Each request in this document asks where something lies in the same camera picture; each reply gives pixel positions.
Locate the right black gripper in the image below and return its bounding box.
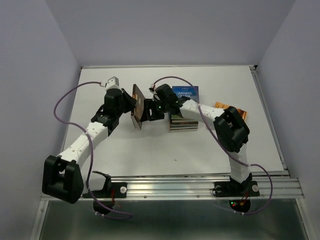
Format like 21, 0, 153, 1
139, 98, 169, 122

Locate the dark red orange book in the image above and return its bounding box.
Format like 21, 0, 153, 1
130, 84, 145, 131

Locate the Tale of Two Cities book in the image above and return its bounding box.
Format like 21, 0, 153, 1
170, 119, 199, 125

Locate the Three Days to See book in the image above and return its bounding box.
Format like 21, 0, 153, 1
170, 124, 199, 129

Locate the orange Huckleberry Finn book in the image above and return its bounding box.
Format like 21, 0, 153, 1
214, 102, 248, 121

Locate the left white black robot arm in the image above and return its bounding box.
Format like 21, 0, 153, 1
42, 87, 136, 204

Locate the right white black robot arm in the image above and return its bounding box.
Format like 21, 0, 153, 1
142, 84, 252, 196

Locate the white table board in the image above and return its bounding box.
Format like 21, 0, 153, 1
65, 65, 284, 177

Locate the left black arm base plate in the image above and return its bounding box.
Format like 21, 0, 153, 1
92, 181, 128, 199

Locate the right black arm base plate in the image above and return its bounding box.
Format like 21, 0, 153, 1
212, 180, 260, 198

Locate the aluminium front rail frame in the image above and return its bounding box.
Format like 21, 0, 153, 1
29, 65, 316, 240

